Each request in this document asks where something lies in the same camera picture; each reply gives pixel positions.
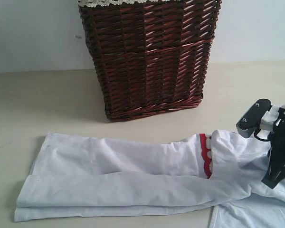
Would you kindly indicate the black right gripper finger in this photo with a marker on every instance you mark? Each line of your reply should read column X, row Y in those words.
column 273, row 176

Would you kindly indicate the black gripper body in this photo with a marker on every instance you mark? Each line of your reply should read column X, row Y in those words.
column 277, row 154

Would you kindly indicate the white t-shirt red patch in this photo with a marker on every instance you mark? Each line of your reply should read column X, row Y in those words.
column 76, row 176

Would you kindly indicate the dark red wicker basket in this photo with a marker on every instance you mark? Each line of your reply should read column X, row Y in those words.
column 150, row 58

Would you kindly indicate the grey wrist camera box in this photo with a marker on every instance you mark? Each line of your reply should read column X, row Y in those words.
column 262, row 115

